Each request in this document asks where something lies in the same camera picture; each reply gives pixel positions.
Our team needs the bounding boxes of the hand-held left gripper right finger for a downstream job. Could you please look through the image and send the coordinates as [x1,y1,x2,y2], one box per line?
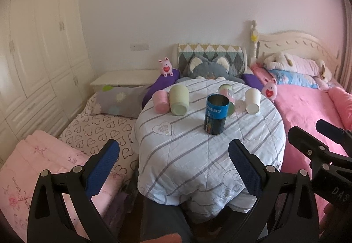
[220,139,329,243]

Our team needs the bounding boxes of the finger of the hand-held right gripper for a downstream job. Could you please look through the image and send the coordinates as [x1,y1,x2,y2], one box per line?
[287,126,352,170]
[316,119,352,150]

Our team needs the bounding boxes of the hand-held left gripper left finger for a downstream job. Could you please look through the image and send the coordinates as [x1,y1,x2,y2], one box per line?
[27,139,120,243]

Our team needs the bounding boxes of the white cup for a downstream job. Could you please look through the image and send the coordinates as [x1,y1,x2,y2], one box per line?
[245,88,260,114]

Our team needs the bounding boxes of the pink cup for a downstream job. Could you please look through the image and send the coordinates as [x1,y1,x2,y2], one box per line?
[152,90,170,113]

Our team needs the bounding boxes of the light green cup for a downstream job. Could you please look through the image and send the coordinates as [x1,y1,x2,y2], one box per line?
[169,85,189,116]

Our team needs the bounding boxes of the pink bedspread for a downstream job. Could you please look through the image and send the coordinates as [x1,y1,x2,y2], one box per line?
[250,65,352,221]

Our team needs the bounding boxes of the pink bolster pillow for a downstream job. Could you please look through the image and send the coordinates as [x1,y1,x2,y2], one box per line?
[327,86,352,122]

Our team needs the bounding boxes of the heart print bed sheet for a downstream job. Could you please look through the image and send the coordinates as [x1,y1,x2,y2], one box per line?
[58,93,139,177]

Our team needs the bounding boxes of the striped white blanket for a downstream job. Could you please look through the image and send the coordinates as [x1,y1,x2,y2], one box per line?
[134,78,286,224]

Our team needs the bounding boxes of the blue tin can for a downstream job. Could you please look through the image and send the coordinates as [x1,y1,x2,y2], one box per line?
[203,94,230,136]

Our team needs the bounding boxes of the pink floral quilt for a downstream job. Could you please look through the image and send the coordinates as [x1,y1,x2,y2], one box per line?
[0,130,125,232]

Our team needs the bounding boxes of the pink bunny plush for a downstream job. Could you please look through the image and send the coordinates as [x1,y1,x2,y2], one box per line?
[158,57,174,77]
[261,78,278,102]

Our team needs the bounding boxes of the blue cartoon pillow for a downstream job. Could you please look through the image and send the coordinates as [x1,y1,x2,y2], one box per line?
[268,69,319,89]

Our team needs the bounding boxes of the grey flower pillow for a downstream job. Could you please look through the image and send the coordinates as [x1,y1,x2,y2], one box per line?
[90,85,150,119]

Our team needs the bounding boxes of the glass jar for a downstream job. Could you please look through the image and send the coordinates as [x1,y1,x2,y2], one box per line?
[218,83,237,118]

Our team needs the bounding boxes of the person's dark trousers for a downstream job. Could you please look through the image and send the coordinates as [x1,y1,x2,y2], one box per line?
[141,195,194,243]

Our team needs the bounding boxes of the white plush dog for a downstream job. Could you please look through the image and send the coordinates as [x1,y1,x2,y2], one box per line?
[264,52,332,83]

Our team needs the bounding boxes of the purple pillow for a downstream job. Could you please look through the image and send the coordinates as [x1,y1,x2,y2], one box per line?
[241,73,266,91]
[142,76,180,108]

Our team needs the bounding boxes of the white nightstand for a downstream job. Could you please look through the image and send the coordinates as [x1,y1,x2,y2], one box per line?
[90,70,163,94]

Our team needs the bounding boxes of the white bed headboard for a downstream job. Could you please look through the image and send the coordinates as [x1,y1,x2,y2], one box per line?
[248,20,348,86]

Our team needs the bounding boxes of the grey cat plush pillow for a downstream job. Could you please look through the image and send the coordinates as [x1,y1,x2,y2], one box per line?
[175,56,246,84]

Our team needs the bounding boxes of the diamond pattern cushion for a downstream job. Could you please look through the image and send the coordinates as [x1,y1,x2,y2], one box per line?
[177,44,246,76]

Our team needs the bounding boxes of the white wardrobe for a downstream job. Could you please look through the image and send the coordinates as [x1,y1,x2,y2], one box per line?
[0,0,97,166]

